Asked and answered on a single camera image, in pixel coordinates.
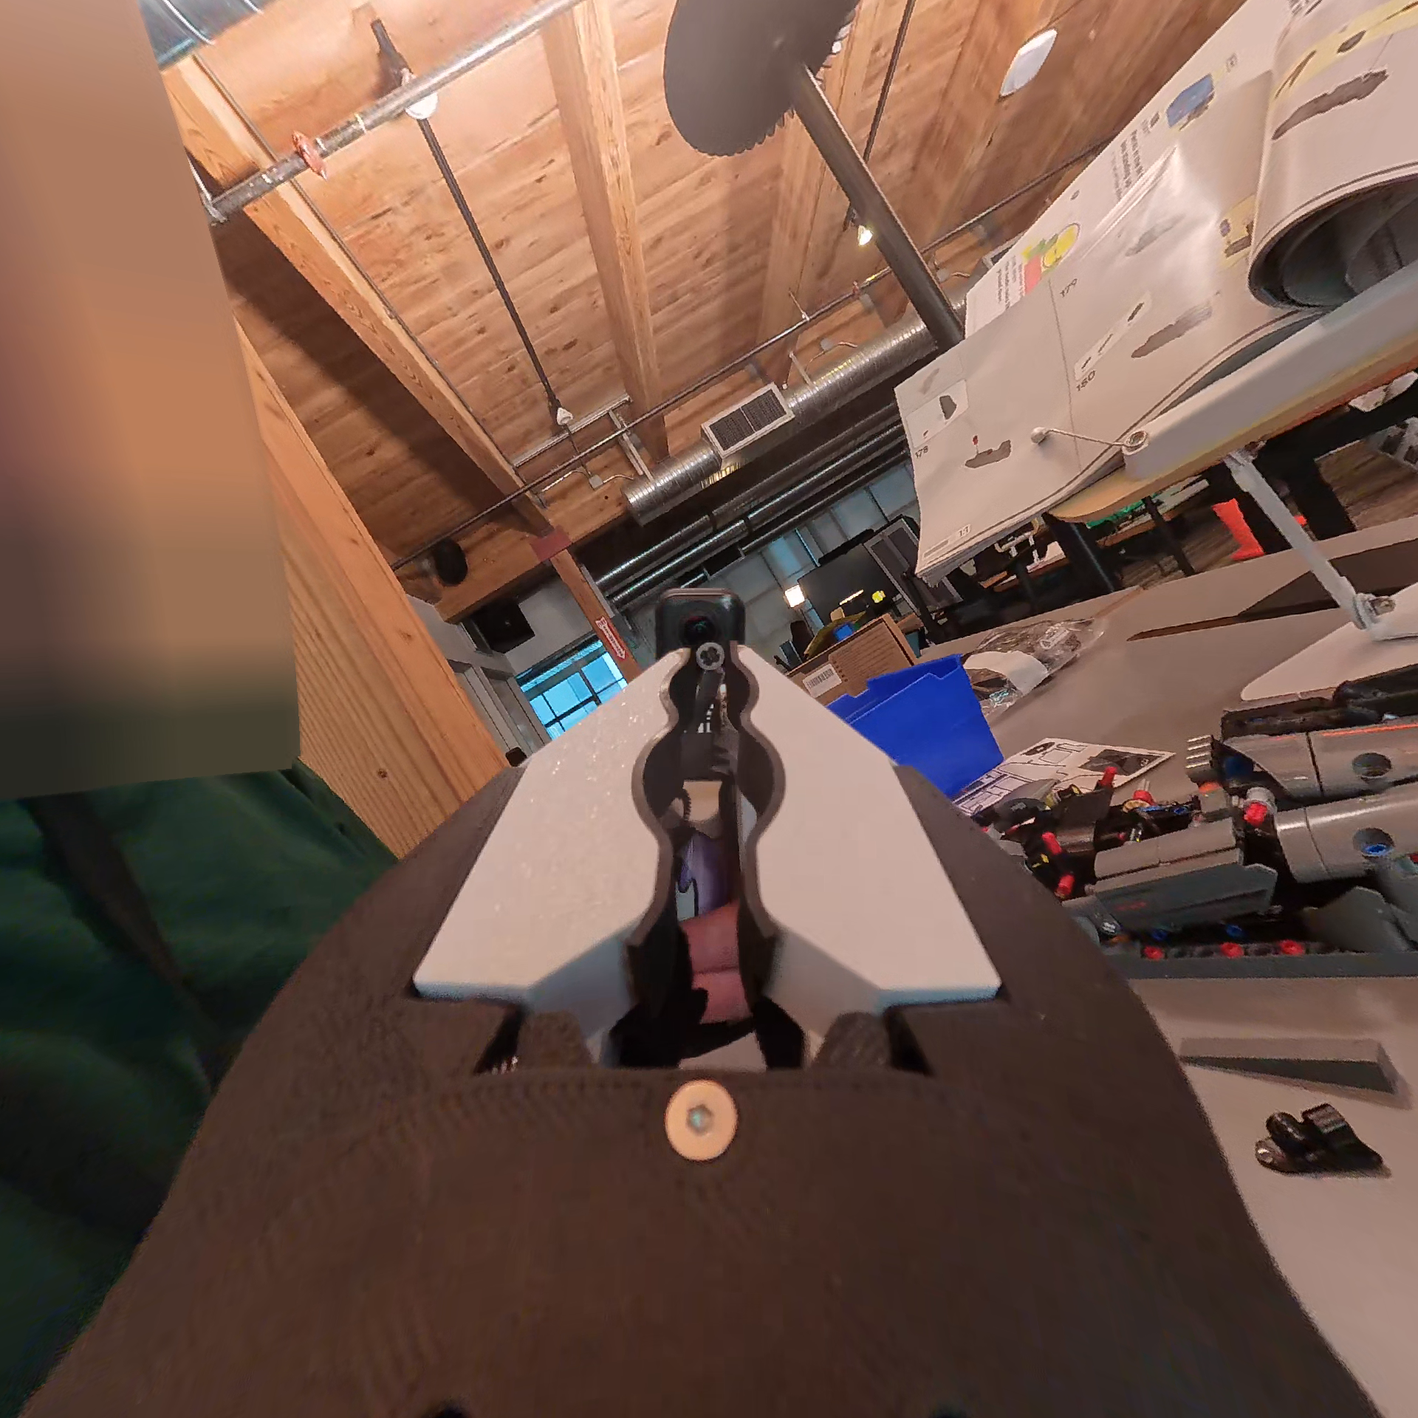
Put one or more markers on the lego instruction booklet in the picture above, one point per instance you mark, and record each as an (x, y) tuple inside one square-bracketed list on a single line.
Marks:
[(1108, 333)]

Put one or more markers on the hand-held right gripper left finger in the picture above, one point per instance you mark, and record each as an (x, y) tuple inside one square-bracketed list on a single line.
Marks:
[(543, 875)]

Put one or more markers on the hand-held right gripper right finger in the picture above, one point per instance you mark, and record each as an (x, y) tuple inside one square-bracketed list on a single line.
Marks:
[(875, 875)]

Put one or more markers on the person's left hand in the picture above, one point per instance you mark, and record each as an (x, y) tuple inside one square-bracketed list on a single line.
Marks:
[(712, 964)]

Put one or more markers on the silver ventilation duct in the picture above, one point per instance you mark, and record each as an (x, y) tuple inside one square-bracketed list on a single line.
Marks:
[(666, 488)]

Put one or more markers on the white book stand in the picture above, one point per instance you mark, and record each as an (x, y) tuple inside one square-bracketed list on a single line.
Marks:
[(1274, 410)]

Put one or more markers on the grey steel column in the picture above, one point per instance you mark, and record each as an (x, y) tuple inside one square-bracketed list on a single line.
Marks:
[(875, 209)]

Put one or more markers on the lego sticker sheet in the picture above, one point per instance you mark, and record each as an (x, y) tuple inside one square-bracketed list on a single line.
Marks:
[(1064, 765)]

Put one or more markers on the blue plastic storage bin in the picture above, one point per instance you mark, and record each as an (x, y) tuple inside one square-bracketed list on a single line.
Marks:
[(919, 719)]

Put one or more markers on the brown cardboard box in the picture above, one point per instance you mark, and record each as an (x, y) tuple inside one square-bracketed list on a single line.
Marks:
[(875, 653)]

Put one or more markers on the lego car model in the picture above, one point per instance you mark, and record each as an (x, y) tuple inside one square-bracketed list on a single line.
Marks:
[(1174, 864)]

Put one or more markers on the orange cone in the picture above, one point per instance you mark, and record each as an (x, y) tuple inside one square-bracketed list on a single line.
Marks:
[(1238, 529)]

